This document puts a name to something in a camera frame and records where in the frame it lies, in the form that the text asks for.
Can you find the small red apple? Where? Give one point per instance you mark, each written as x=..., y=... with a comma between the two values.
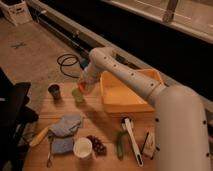
x=82, y=87

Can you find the black chair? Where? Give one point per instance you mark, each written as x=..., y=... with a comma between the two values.
x=14, y=115

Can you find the blue cloth upper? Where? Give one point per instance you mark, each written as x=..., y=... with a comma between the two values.
x=67, y=125

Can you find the yellow banana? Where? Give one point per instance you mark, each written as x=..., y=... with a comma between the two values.
x=39, y=137

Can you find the blue power box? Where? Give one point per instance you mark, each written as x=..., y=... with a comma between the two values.
x=84, y=63

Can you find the blue cloth lower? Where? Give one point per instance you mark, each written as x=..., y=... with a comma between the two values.
x=62, y=145

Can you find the yellow plastic bin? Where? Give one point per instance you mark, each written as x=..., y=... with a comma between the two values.
x=118, y=98

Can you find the black and white eraser block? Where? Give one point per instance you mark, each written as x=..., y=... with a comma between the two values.
x=149, y=148

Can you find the white cardboard box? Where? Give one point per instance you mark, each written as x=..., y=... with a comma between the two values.
x=17, y=13

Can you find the green plastic cup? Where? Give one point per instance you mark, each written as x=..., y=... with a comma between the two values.
x=77, y=95

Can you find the green cucumber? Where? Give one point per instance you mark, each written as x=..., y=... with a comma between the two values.
x=119, y=144

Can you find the dark metal cup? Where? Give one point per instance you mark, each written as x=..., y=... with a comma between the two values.
x=54, y=90

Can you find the white handled brush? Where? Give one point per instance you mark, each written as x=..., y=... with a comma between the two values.
x=127, y=125

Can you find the white paper cup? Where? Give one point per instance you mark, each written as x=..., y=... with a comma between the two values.
x=82, y=148

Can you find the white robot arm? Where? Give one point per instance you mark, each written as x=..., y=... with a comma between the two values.
x=181, y=132

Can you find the bunch of dark grapes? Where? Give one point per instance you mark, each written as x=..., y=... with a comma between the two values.
x=97, y=145

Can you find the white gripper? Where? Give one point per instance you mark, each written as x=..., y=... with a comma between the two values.
x=90, y=76

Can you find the blue cloth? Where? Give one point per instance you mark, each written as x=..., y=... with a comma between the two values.
x=62, y=145
x=67, y=125

